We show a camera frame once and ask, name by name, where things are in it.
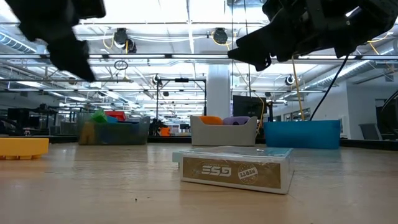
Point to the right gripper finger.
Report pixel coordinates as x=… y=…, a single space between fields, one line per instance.
x=262 y=64
x=252 y=46

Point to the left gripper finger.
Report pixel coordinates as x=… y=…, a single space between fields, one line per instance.
x=70 y=59
x=86 y=51

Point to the purple foam die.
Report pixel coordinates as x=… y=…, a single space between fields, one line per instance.
x=236 y=120

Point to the red toy block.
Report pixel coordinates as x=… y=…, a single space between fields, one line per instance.
x=116 y=115

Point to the orange foam die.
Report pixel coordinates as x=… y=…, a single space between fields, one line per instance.
x=211 y=120

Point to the mint toy plate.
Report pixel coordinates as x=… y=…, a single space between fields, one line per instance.
x=176 y=156

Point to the black monitor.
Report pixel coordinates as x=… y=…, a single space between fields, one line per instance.
x=245 y=105

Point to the white building column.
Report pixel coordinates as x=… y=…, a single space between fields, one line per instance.
x=217 y=99

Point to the teal plastic bin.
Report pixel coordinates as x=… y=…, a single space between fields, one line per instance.
x=301 y=133

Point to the grey plastic bin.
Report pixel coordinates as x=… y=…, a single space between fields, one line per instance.
x=222 y=135

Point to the clear smoky plastic container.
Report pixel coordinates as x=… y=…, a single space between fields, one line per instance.
x=124 y=133

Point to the yellow flat toy plate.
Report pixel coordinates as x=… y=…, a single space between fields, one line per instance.
x=23 y=146

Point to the gold playing card box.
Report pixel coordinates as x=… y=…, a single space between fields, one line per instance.
x=233 y=172

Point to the grey chair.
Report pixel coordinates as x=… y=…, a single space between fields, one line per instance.
x=370 y=130

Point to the black curved stand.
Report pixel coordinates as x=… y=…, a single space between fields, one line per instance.
x=390 y=118

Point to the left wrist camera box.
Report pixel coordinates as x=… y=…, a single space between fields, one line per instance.
x=90 y=7

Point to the silver air duct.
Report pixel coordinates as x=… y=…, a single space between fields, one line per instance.
x=348 y=71

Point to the black gantry frame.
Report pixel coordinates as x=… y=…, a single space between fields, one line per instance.
x=182 y=80

